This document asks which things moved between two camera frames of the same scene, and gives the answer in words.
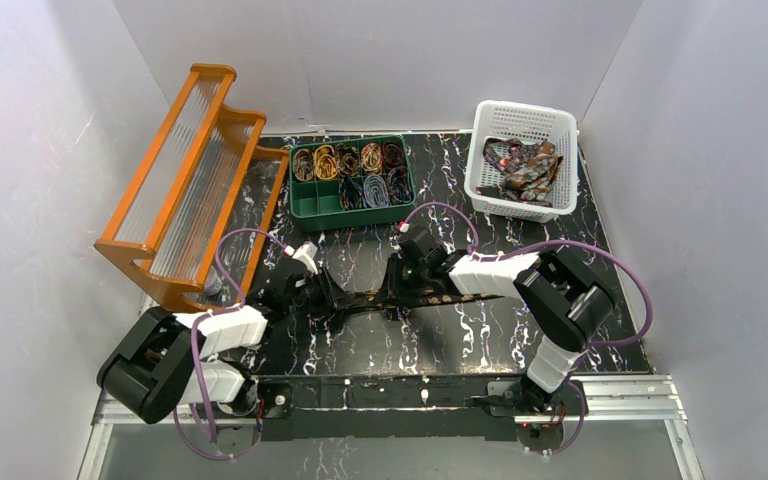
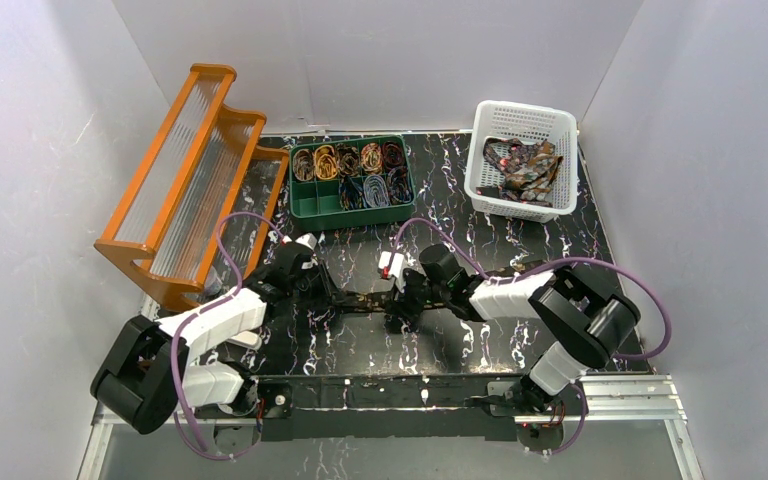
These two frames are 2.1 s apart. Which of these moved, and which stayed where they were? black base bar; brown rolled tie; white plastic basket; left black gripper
Moved: left black gripper
Stayed: white plastic basket; brown rolled tie; black base bar
